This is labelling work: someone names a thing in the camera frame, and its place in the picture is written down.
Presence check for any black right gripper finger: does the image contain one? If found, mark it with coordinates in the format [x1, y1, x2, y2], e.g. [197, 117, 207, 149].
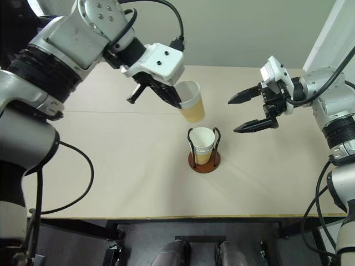
[227, 84, 263, 105]
[233, 117, 280, 135]

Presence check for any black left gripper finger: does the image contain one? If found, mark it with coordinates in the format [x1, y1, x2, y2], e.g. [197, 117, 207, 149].
[126, 82, 147, 105]
[150, 82, 183, 110]

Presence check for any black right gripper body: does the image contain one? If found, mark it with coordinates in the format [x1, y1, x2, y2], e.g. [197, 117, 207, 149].
[259, 81, 292, 123]

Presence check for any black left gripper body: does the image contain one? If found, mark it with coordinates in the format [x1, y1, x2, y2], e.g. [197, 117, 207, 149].
[131, 71, 168, 91]

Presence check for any tan and white paper cup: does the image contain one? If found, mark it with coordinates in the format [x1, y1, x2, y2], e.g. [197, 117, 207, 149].
[194, 149, 213, 165]
[175, 80, 206, 124]
[189, 126, 216, 153]

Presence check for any dark grey rounded shape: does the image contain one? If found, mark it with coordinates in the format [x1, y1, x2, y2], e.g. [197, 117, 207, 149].
[151, 240, 191, 266]
[218, 241, 252, 266]

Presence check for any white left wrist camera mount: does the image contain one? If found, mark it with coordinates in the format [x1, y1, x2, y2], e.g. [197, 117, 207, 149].
[121, 42, 185, 86]

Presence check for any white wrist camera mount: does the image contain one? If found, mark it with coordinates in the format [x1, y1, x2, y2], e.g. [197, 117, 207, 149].
[260, 55, 294, 116]
[121, 42, 185, 86]

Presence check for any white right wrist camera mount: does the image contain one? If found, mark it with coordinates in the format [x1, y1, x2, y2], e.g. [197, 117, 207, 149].
[260, 55, 294, 116]

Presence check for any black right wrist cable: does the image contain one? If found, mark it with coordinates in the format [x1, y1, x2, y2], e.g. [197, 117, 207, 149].
[285, 50, 355, 108]

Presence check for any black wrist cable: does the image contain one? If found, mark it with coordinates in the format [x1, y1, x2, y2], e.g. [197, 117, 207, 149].
[118, 0, 186, 53]
[285, 50, 355, 108]

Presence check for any brown base wire cup rack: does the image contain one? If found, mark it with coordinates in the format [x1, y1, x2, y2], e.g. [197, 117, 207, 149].
[187, 126, 222, 174]

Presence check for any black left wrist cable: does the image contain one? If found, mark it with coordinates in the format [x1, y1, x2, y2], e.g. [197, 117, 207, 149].
[118, 0, 186, 53]

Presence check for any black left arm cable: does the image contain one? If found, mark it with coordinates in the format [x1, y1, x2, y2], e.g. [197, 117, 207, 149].
[24, 140, 95, 263]

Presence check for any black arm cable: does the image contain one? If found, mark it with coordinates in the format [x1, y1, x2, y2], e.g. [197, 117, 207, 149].
[300, 159, 338, 259]
[24, 140, 95, 263]

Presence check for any white door frame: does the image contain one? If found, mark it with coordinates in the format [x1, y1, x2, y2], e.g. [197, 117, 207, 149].
[302, 0, 355, 73]

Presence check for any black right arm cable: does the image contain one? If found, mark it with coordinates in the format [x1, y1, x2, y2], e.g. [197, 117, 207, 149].
[300, 159, 338, 259]

